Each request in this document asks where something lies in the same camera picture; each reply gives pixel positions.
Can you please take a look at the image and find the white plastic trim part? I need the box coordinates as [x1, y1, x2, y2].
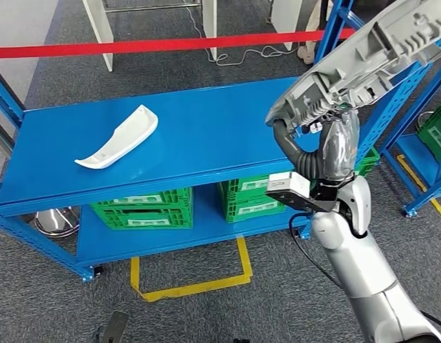
[74, 104, 159, 170]

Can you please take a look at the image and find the round stainless steel basin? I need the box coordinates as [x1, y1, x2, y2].
[34, 206, 81, 239]

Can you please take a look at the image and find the green plastic crate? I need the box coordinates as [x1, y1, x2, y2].
[415, 98, 441, 164]
[352, 145, 380, 179]
[217, 174, 291, 224]
[90, 187, 194, 232]

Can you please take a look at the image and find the white floor cable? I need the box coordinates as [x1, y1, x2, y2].
[184, 2, 300, 67]

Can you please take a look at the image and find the grey plastic wheel hubcap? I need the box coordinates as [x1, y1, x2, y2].
[266, 0, 441, 131]

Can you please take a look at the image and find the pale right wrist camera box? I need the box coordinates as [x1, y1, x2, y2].
[266, 171, 312, 212]

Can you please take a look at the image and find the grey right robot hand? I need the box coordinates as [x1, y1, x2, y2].
[272, 109, 360, 184]

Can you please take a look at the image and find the dark grey robot plate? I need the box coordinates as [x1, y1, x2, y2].
[98, 310, 130, 343]

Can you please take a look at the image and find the person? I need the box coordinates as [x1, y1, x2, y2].
[297, 0, 334, 66]

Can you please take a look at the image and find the yellow floor tape line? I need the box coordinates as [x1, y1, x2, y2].
[396, 154, 441, 224]

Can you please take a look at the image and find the white board panel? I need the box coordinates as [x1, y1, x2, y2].
[269, 0, 303, 51]

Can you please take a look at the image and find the yellow floor tape rectangle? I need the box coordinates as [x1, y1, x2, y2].
[130, 237, 254, 303]

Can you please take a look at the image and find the blue metal shelf rack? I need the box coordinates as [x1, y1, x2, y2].
[0, 0, 433, 284]

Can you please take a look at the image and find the blue metal side rack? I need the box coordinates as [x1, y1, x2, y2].
[379, 56, 441, 219]

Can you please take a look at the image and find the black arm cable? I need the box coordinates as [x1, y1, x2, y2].
[420, 309, 441, 332]
[288, 212, 344, 289]

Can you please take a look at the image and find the red barrier ribbon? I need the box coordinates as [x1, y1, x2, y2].
[0, 27, 356, 61]

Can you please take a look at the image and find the white desk with metal bar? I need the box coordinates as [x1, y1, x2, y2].
[82, 0, 218, 73]

